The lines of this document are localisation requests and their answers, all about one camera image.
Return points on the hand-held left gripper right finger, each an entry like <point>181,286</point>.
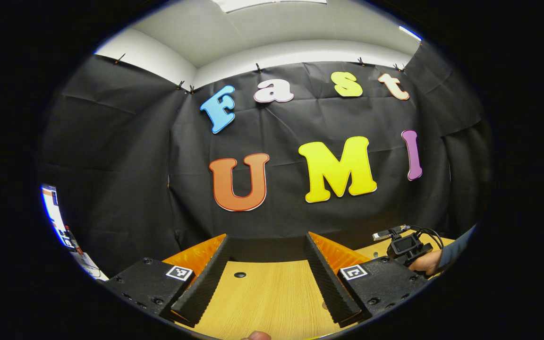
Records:
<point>329,283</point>

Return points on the computer monitor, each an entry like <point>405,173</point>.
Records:
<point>54,212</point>

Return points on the black backdrop cloth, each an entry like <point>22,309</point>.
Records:
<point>158,141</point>

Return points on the row of black cloth clips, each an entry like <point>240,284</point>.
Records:
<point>258,68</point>

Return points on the wooden desktop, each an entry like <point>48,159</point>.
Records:
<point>262,297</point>

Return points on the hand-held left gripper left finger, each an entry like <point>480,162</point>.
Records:
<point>207,283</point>

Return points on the white device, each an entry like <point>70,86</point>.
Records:
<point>88,264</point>

